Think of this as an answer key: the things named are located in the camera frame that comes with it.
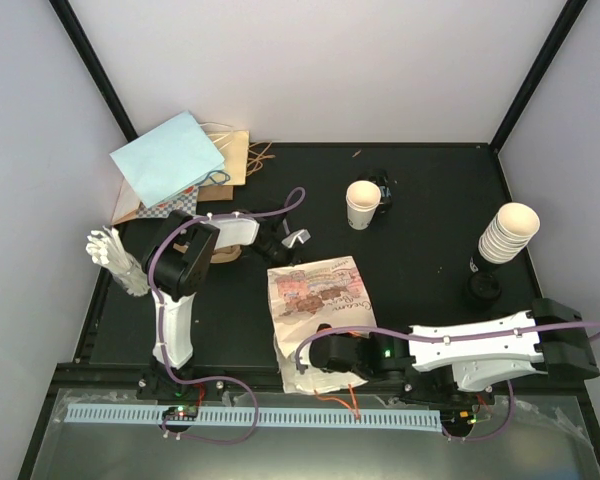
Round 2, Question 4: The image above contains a cream bear paper bag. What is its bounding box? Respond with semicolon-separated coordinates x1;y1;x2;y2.
267;256;377;401

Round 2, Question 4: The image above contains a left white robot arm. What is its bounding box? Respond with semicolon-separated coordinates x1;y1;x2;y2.
142;210;310;399

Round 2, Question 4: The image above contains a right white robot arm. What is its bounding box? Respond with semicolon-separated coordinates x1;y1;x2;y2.
294;298;600;403

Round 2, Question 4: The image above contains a black paper coffee cup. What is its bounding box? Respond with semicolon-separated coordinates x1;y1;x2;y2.
375;171;393;208

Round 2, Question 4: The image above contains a checkered paper bag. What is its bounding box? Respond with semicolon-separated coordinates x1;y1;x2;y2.
135;187;199;219

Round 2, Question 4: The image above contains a brown kraft paper bag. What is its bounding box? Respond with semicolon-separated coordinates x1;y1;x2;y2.
111;130;249;225

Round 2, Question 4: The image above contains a black cup lid stack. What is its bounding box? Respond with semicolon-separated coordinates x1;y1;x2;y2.
465;272;502;303

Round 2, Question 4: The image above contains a light blue paper bag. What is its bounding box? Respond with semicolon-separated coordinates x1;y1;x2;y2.
111;111;224;207

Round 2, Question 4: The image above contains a white plastic cutlery bunch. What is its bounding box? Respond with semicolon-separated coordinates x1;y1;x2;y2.
85;227;149;297

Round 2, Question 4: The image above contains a stack of white cups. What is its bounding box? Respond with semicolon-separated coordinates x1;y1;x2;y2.
473;202;541;267

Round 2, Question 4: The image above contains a light blue cable chain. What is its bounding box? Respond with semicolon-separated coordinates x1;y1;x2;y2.
64;402;445;435

